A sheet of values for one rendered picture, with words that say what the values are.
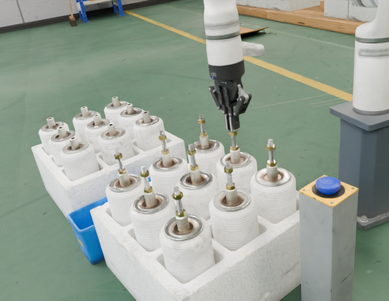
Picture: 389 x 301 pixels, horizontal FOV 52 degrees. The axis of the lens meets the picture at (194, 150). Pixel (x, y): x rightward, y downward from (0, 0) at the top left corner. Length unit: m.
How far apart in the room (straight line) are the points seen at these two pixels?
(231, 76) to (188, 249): 0.36
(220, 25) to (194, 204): 0.37
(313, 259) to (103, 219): 0.47
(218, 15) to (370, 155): 0.51
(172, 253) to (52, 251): 0.57
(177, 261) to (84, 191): 0.49
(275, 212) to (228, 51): 0.35
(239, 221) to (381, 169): 0.44
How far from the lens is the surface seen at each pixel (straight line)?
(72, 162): 1.16
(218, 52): 0.81
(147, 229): 0.82
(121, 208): 0.91
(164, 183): 0.95
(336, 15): 3.50
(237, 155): 0.93
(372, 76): 1.00
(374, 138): 1.03
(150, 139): 1.23
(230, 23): 0.81
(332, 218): 0.69
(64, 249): 1.22
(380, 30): 0.97
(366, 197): 1.11
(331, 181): 0.70
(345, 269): 0.80
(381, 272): 1.03
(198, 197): 0.85
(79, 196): 1.16
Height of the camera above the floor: 0.70
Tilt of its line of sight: 26 degrees down
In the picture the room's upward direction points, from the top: 9 degrees counter-clockwise
